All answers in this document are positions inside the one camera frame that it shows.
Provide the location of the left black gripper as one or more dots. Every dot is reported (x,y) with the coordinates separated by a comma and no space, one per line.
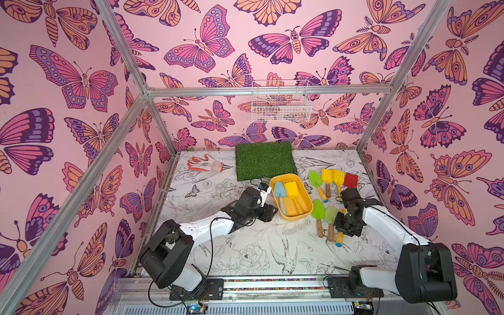
(267,215)

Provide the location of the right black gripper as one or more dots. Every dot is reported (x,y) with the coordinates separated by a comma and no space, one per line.
(348,224)

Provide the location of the yellow green narrow trowel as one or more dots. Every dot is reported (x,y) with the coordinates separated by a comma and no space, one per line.
(330,216)

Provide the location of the light blue shovel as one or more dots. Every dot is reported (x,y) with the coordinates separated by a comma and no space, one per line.
(280,193)

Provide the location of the yellow plastic storage box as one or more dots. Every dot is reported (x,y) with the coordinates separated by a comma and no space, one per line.
(292,213)

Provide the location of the green trowel wooden handle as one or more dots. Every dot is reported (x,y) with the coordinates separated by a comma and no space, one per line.
(318,213)

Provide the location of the red shovel wooden handle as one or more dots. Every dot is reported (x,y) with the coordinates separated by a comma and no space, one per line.
(350,180)

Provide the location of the yellow shovel wooden handle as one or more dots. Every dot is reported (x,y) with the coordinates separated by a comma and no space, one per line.
(327,178)

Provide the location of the green shovel yellow handle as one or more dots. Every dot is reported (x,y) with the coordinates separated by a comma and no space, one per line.
(316,181)

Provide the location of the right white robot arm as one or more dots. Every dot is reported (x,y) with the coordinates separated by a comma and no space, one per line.
(424,272)

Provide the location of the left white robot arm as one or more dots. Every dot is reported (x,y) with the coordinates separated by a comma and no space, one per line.
(165,256)

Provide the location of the green artificial grass mat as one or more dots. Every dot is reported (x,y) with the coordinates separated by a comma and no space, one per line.
(264,160)

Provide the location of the red white gardening glove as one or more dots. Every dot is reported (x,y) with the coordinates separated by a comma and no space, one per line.
(207,164)

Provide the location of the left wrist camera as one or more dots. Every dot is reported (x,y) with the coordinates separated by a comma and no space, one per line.
(264,191)

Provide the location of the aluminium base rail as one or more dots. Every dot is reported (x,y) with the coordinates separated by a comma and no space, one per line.
(305,294)

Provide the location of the white wire basket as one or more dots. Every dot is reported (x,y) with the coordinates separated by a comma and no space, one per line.
(280,103)

